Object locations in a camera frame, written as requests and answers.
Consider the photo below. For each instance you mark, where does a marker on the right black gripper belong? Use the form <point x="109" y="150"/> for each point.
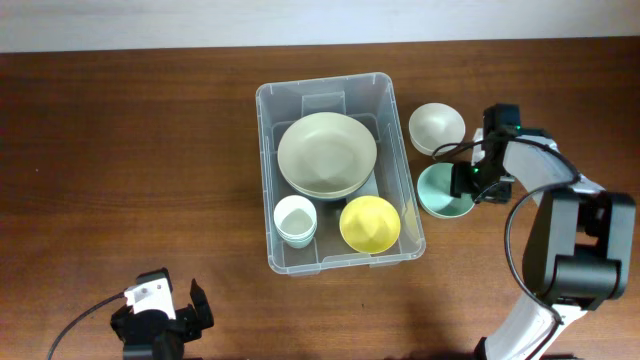
<point x="461" y="181"/>

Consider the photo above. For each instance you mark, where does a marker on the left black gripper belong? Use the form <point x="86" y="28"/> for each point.
<point x="193" y="331"/>

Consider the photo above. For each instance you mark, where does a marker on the mint green bowl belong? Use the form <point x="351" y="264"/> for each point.
<point x="433" y="191"/>

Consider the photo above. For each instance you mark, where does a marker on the white bowl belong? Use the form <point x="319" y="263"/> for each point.
<point x="433" y="125"/>

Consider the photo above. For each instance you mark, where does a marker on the mint green cup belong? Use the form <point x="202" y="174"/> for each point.
<point x="298" y="243"/>

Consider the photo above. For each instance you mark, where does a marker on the yellow bowl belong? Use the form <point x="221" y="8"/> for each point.
<point x="370" y="224"/>

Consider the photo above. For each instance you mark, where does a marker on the cream cup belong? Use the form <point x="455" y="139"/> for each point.
<point x="295" y="216"/>

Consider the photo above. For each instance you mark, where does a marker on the beige plate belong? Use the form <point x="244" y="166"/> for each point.
<point x="327" y="138"/>
<point x="330" y="180"/>

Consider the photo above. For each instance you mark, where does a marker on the grey cup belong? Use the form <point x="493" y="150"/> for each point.
<point x="280" y="234"/>

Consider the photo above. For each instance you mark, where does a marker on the dark blue plate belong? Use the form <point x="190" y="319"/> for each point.
<point x="324" y="198"/>

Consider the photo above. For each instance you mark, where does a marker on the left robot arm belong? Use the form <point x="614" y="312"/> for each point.
<point x="153" y="354"/>

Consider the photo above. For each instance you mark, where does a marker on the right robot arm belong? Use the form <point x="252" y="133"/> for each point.
<point x="567" y="241"/>

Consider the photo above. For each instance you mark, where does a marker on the clear plastic storage bin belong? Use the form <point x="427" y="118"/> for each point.
<point x="370" y="99"/>

